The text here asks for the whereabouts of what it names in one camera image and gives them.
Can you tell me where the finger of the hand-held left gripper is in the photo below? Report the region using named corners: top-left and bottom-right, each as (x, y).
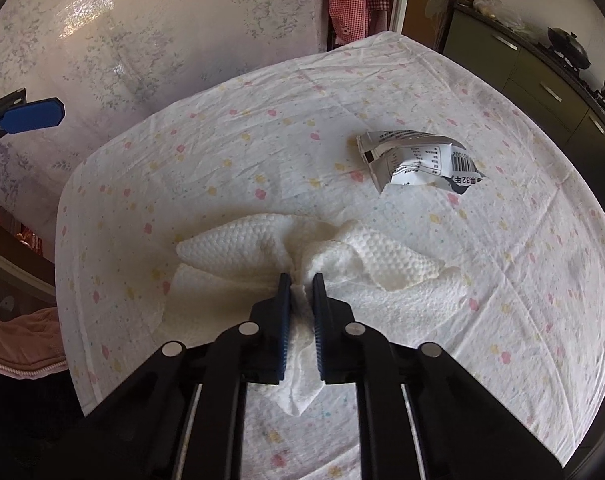
top-left (0, 87), bottom-right (66, 153)

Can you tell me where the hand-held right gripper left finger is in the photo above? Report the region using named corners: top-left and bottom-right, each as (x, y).
top-left (85, 272), bottom-right (294, 480)

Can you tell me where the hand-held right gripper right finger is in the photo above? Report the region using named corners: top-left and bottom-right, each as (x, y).
top-left (310, 272), bottom-right (566, 480)

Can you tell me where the white floral tablecloth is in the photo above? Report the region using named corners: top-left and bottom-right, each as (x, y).
top-left (55, 31), bottom-right (605, 480)

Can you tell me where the green kitchen cabinet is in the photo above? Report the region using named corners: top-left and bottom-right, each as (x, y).
top-left (440, 0), bottom-right (605, 161)

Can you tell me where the crumpled white printed packet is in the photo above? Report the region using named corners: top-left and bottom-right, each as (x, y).
top-left (355, 129), bottom-right (487, 196)

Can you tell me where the white paper towel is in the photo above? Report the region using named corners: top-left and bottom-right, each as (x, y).
top-left (157, 212), bottom-right (468, 417)

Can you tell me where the clear plastic bag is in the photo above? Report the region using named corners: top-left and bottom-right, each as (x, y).
top-left (471, 0), bottom-right (526, 28)

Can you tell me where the black wok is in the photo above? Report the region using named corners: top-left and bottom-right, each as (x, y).
top-left (547, 26), bottom-right (592, 72)

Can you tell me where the red checkered clothing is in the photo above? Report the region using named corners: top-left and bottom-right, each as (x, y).
top-left (327, 0), bottom-right (401, 47)

